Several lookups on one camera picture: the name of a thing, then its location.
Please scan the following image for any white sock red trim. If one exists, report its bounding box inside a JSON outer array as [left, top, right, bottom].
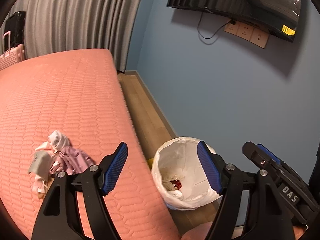
[[28, 160, 60, 199]]

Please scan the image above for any white lined trash bin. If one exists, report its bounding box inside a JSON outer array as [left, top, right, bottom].
[[151, 137, 220, 211]]

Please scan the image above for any pink suitcase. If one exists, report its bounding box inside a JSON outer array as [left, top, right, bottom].
[[0, 31, 25, 70]]

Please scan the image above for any black television cable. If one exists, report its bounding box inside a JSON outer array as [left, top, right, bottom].
[[196, 11, 237, 40]]

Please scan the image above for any grey curtain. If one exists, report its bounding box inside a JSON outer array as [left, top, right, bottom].
[[5, 0, 140, 72]]

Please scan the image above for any light pink cloth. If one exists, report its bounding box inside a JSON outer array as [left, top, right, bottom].
[[35, 130, 71, 155]]

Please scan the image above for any wall mounted television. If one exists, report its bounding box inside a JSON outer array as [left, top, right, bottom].
[[167, 0, 301, 42]]

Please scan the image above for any cream tulle veil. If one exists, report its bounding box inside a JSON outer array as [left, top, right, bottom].
[[160, 167, 185, 200]]

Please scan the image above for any pink quilted bed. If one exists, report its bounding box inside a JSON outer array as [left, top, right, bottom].
[[1, 49, 180, 239]]

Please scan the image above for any beige cloth item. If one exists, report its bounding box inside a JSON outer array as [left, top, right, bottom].
[[37, 179, 53, 199]]

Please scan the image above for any black suitcase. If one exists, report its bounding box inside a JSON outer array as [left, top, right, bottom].
[[4, 10, 26, 48]]

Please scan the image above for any grey sock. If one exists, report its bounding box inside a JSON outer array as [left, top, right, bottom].
[[28, 150, 53, 181]]

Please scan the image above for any purple cloth garment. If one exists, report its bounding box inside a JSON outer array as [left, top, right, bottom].
[[49, 146, 95, 175]]

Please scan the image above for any wall socket panel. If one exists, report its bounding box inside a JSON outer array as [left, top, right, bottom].
[[224, 21, 269, 49]]

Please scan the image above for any dark red velvet scrunchie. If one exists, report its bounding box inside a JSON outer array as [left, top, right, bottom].
[[170, 180, 182, 191]]

